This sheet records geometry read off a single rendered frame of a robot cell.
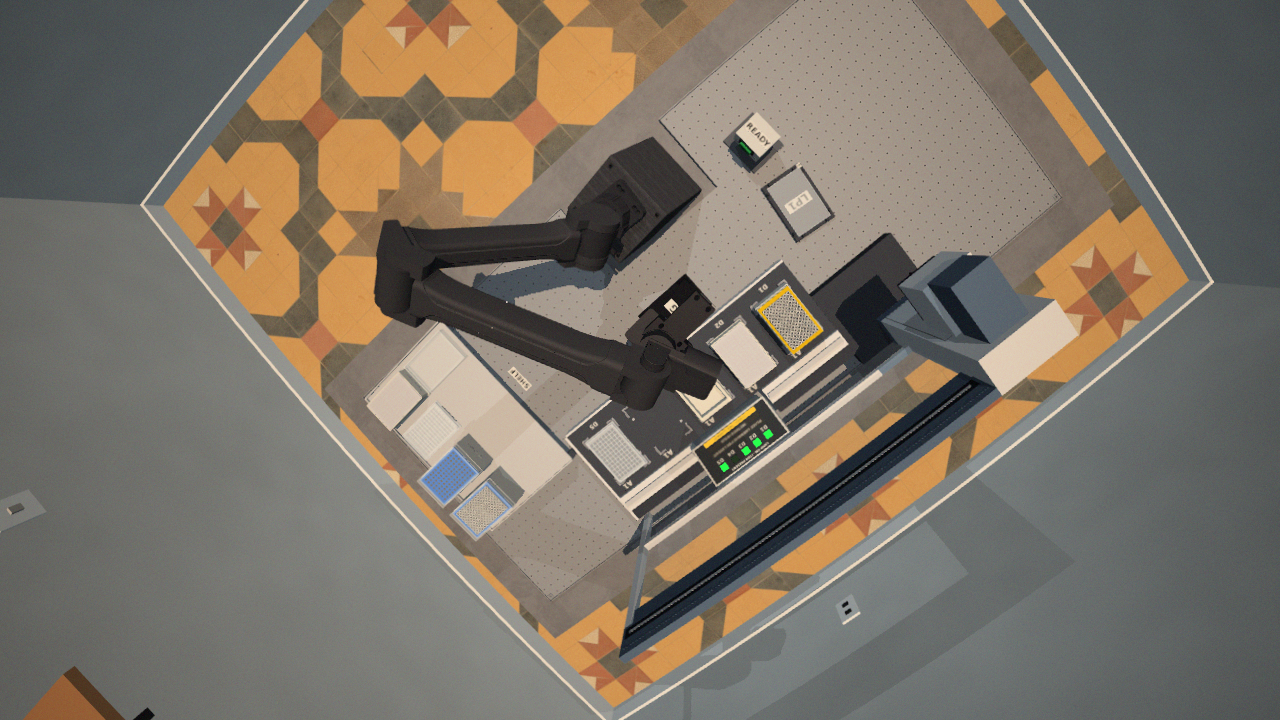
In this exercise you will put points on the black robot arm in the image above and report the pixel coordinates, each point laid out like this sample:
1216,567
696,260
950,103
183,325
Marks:
633,376

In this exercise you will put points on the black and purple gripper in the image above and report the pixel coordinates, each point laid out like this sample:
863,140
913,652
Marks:
635,333

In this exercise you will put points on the black rectangular pad with rg label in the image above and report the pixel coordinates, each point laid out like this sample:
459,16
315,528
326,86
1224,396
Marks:
673,297

